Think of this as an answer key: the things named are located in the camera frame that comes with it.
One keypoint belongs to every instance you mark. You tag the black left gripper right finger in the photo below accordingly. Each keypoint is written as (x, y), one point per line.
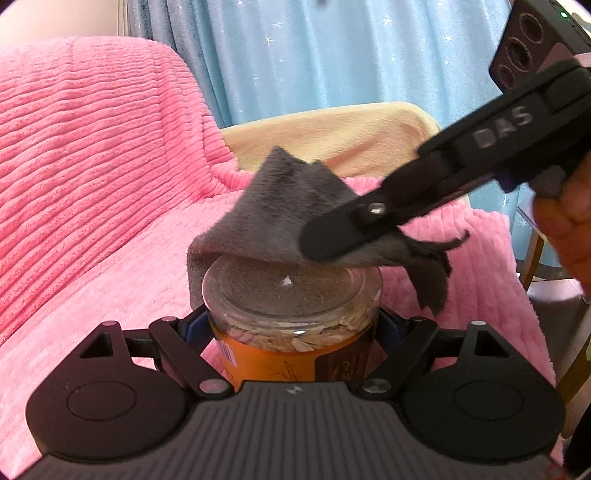
(411, 346)

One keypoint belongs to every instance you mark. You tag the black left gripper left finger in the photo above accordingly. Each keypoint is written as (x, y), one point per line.
(175, 345)

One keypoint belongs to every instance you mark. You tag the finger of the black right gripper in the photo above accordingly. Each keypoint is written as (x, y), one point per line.
(411, 191)

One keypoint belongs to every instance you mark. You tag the clear jar with yellow label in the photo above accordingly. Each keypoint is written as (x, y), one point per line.
(291, 323)

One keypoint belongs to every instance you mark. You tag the grey microfibre cloth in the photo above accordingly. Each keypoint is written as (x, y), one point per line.
(266, 222)

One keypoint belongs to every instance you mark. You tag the person's right hand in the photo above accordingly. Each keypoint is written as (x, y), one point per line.
(566, 222)

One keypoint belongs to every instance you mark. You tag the cream yellow cushion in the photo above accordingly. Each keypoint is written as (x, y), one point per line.
(366, 140)

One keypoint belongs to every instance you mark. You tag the wooden chair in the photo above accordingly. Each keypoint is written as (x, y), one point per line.
(563, 310)

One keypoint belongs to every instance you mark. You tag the pink ribbed blanket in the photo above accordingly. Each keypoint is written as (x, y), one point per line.
(110, 165)

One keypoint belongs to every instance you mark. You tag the light blue star curtain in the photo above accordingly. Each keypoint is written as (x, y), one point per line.
(255, 60)

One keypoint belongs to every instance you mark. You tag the black camera box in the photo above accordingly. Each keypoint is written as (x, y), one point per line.
(537, 35)

